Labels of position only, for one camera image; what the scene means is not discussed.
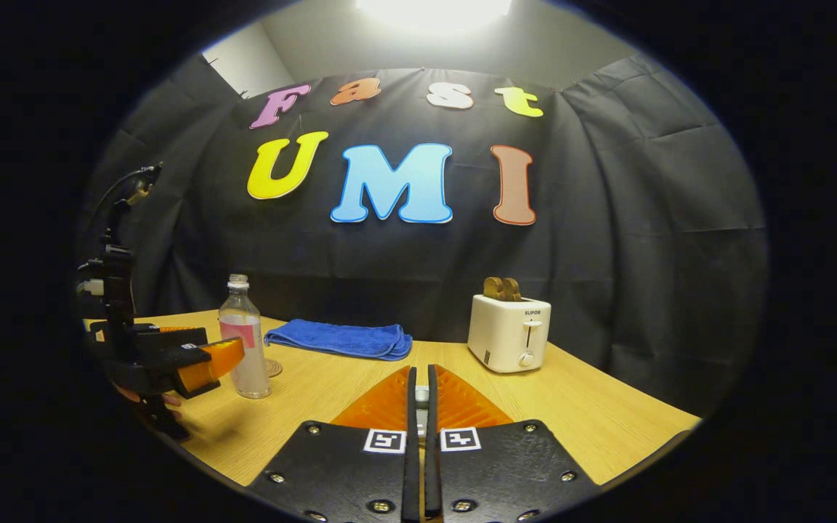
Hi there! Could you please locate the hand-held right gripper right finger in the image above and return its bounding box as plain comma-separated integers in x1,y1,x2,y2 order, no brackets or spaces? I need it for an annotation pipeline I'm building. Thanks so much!
424,364,601,523

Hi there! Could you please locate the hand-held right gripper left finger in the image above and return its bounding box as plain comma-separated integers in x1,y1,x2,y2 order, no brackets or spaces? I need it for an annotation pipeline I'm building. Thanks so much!
244,365,421,523

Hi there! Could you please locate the clear plastic water bottle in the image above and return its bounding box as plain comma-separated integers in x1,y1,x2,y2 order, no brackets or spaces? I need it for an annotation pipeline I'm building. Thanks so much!
218,274,272,400

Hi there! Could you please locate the blue folded towel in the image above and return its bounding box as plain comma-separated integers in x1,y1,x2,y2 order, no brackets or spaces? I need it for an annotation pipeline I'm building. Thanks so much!
264,319,413,362

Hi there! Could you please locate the white toaster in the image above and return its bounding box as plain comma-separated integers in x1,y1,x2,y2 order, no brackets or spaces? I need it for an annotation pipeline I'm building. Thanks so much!
467,293,552,374

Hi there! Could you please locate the black backdrop cloth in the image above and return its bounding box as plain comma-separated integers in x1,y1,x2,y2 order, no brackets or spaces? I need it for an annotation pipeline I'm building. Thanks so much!
77,54,768,418

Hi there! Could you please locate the ceiling light panel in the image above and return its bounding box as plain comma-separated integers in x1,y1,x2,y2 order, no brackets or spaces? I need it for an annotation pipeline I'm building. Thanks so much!
355,0,514,33

